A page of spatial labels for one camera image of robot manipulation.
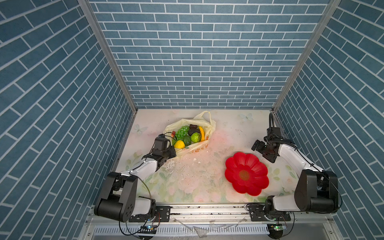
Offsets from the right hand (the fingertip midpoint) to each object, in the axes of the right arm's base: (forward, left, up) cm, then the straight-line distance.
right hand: (257, 149), depth 90 cm
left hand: (-3, +51, -1) cm, 51 cm away
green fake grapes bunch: (+11, +48, -2) cm, 50 cm away
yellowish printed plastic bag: (+19, +34, +3) cm, 39 cm away
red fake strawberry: (+9, +54, -2) cm, 55 cm away
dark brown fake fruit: (+15, +41, -3) cm, 44 cm away
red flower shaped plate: (-13, +6, -7) cm, 16 cm away
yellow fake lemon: (+1, +48, -1) cm, 48 cm away
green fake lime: (+6, +38, 0) cm, 39 cm away
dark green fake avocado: (+5, +44, -1) cm, 44 cm away
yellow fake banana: (+12, +35, -3) cm, 37 cm away
